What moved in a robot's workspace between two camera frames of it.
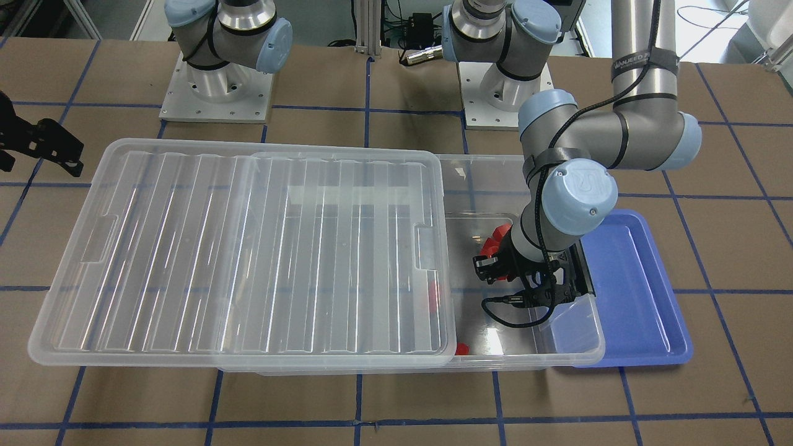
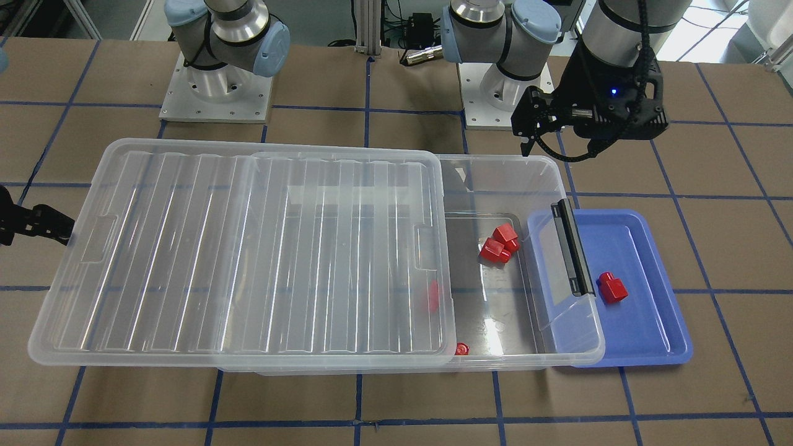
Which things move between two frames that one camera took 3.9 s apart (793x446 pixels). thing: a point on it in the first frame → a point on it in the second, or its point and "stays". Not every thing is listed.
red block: [432, 296] stays
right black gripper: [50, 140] → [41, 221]
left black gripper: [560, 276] → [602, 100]
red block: [462, 349] stays
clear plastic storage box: [495, 329] stays
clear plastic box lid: [240, 253] stays
